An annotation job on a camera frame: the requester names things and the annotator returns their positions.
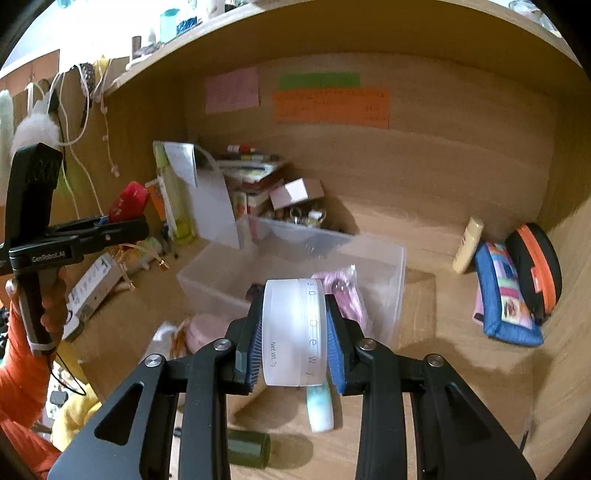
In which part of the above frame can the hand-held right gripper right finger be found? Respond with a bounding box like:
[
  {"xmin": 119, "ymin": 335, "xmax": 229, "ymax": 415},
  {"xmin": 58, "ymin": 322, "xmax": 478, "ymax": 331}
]
[{"xmin": 323, "ymin": 293, "xmax": 539, "ymax": 480}]

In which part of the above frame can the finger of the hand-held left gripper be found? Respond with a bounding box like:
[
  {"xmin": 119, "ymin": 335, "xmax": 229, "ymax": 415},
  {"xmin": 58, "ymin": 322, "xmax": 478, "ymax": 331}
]
[{"xmin": 46, "ymin": 215, "xmax": 151, "ymax": 256}]

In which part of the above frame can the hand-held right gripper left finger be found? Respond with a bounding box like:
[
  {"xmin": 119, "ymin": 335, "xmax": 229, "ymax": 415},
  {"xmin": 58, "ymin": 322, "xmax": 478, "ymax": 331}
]
[{"xmin": 46, "ymin": 293, "xmax": 269, "ymax": 480}]

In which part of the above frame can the white frosted cream jar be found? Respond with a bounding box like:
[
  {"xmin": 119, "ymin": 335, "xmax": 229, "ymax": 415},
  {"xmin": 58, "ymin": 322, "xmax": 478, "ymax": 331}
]
[{"xmin": 262, "ymin": 278, "xmax": 329, "ymax": 387}]

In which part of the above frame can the pink round compact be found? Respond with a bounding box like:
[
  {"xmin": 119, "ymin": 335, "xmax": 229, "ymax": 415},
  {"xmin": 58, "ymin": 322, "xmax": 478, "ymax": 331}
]
[{"xmin": 185, "ymin": 314, "xmax": 228, "ymax": 352}]

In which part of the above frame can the clear plastic storage box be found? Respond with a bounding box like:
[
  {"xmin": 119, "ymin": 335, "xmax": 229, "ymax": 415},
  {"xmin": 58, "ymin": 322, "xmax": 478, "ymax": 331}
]
[{"xmin": 177, "ymin": 216, "xmax": 407, "ymax": 349}]

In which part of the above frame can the dark green bottle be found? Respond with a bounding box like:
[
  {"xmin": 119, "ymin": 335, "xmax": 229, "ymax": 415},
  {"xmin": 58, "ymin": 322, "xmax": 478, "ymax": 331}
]
[{"xmin": 228, "ymin": 428, "xmax": 271, "ymax": 470}]

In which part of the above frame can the person's left forearm orange sleeve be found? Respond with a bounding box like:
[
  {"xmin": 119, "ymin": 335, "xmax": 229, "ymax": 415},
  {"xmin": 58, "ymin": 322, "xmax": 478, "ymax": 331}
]
[{"xmin": 0, "ymin": 295, "xmax": 63, "ymax": 480}]

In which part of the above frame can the wooden desktop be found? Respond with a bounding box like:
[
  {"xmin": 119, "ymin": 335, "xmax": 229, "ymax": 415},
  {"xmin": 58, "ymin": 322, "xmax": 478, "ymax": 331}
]
[{"xmin": 60, "ymin": 194, "xmax": 559, "ymax": 480}]

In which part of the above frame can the person's left hand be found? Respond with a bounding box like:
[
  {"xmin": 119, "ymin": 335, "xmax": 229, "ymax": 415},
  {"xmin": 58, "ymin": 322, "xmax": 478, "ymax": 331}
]
[{"xmin": 41, "ymin": 267, "xmax": 68, "ymax": 342}]

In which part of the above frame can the red pouch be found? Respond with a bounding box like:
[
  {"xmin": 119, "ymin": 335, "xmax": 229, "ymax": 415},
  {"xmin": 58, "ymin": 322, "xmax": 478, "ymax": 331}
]
[{"xmin": 108, "ymin": 181, "xmax": 151, "ymax": 224}]

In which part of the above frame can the orange white packet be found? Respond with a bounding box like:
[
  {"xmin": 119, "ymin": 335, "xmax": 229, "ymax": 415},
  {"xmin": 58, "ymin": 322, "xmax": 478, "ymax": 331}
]
[{"xmin": 145, "ymin": 180, "xmax": 168, "ymax": 223}]

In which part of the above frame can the pale green tube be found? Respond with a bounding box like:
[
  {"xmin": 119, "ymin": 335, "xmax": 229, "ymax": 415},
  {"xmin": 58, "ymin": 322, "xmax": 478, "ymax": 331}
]
[{"xmin": 305, "ymin": 381, "xmax": 334, "ymax": 433}]

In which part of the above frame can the white power strip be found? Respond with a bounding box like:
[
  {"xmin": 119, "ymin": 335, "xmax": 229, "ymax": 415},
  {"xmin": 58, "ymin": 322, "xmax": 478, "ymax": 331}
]
[{"xmin": 62, "ymin": 253, "xmax": 126, "ymax": 342}]

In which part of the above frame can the white fluffy pompom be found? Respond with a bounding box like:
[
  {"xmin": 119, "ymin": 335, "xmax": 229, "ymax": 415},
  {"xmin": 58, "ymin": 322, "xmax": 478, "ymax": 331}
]
[{"xmin": 11, "ymin": 99, "xmax": 64, "ymax": 154}]

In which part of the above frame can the white plastic bag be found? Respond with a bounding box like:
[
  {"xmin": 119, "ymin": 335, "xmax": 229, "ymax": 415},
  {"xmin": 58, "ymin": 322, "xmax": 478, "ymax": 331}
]
[{"xmin": 150, "ymin": 322, "xmax": 185, "ymax": 366}]

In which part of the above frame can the white paper sheet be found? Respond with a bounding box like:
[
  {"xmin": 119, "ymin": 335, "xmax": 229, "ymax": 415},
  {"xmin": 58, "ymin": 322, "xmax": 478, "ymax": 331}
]
[{"xmin": 164, "ymin": 142, "xmax": 200, "ymax": 188}]

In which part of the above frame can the translucent plastic sheet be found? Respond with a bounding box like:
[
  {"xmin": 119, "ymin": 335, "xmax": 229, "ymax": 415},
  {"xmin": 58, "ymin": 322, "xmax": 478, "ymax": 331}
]
[{"xmin": 188, "ymin": 144, "xmax": 242, "ymax": 250}]

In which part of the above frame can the bowl of trinkets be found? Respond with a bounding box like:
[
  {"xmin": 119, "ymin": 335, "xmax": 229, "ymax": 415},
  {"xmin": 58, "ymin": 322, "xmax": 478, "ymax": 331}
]
[{"xmin": 272, "ymin": 205, "xmax": 328, "ymax": 230}]

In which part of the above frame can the stack of books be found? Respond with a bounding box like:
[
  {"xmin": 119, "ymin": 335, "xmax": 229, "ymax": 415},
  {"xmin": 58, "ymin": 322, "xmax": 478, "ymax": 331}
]
[{"xmin": 217, "ymin": 152, "xmax": 289, "ymax": 219}]

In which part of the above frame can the small white cardboard box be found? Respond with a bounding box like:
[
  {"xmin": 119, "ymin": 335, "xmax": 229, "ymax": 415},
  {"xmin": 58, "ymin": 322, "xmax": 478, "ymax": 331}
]
[{"xmin": 269, "ymin": 178, "xmax": 324, "ymax": 211}]

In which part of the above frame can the pale yellow lotion bottle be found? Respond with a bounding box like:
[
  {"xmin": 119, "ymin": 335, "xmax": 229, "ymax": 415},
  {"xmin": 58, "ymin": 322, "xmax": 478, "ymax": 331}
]
[{"xmin": 452, "ymin": 217, "xmax": 485, "ymax": 276}]

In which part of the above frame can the blue patchwork pouch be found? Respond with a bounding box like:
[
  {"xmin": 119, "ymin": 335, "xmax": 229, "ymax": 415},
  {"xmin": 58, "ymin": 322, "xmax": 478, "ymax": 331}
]
[{"xmin": 473, "ymin": 241, "xmax": 544, "ymax": 347}]

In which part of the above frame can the pink paper note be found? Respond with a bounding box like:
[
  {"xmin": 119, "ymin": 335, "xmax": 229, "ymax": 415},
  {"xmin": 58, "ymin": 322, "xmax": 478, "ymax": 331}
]
[{"xmin": 204, "ymin": 67, "xmax": 260, "ymax": 115}]

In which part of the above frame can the yellow cloth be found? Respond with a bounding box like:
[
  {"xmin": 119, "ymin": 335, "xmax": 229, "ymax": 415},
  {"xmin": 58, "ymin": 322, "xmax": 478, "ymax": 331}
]
[{"xmin": 51, "ymin": 392, "xmax": 103, "ymax": 452}]

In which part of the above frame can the teal bottle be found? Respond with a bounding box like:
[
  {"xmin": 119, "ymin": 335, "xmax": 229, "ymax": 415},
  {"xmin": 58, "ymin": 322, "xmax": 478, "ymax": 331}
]
[{"xmin": 159, "ymin": 9, "xmax": 181, "ymax": 44}]

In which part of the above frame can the black orange zip case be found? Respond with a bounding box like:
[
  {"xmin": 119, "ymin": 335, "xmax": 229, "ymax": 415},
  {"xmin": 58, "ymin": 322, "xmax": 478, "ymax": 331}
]
[{"xmin": 505, "ymin": 223, "xmax": 563, "ymax": 324}]

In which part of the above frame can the orange paper note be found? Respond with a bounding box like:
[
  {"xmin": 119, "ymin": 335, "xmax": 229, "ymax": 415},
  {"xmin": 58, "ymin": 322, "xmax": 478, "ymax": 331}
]
[{"xmin": 272, "ymin": 88, "xmax": 390, "ymax": 131}]

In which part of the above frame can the green paper note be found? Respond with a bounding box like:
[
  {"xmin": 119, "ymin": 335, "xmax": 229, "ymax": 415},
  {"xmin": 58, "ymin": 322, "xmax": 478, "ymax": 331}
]
[{"xmin": 278, "ymin": 72, "xmax": 361, "ymax": 90}]

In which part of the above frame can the wooden shelf board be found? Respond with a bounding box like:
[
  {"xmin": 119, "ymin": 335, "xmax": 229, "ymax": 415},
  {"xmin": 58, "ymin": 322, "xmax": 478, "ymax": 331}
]
[{"xmin": 104, "ymin": 0, "xmax": 587, "ymax": 95}]

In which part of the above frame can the pink cable packet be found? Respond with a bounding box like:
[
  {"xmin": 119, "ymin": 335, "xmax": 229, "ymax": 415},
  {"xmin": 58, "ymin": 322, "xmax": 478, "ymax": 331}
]
[{"xmin": 323, "ymin": 267, "xmax": 370, "ymax": 334}]

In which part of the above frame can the beaded white cord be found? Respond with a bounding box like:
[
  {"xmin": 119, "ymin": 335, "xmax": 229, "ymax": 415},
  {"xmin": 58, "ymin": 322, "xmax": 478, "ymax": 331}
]
[{"xmin": 93, "ymin": 58, "xmax": 122, "ymax": 179}]

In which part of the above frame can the white cable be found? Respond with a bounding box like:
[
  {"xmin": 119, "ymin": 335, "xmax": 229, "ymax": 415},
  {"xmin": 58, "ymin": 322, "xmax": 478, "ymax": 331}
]
[{"xmin": 46, "ymin": 64, "xmax": 101, "ymax": 148}]

